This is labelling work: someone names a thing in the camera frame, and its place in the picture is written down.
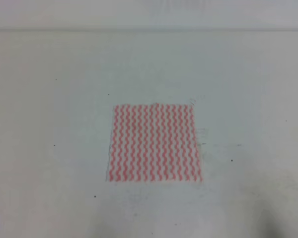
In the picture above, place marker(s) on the pink white wavy striped towel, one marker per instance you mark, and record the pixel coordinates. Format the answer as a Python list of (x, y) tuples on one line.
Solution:
[(153, 143)]

